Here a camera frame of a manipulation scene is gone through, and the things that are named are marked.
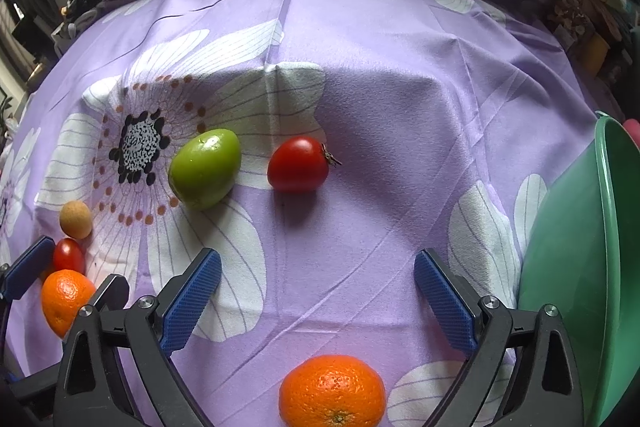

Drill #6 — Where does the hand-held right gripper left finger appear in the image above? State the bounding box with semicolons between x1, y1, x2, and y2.
52;248;223;427

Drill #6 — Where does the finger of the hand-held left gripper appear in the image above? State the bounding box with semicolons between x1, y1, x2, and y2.
0;369;61;410
0;236;57;304

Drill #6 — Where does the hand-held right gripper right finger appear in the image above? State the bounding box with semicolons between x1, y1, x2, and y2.
414;248;586;427

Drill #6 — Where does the red cherry tomato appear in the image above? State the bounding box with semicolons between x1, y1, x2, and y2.
53;238;87;274

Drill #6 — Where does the small orange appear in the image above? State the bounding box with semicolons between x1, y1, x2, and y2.
41;269;97;339

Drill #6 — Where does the tan round longan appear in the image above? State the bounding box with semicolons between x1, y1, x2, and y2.
59;201;93;240

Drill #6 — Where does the green plastic bowl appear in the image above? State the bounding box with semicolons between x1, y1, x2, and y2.
517;114;640;427

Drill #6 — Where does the green mango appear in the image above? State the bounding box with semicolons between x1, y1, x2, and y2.
168;128;242;211

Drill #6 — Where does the large orange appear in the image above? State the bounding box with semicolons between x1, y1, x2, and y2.
278;354;387;427

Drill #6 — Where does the purple floral cloth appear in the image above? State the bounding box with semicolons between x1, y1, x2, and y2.
0;0;618;427

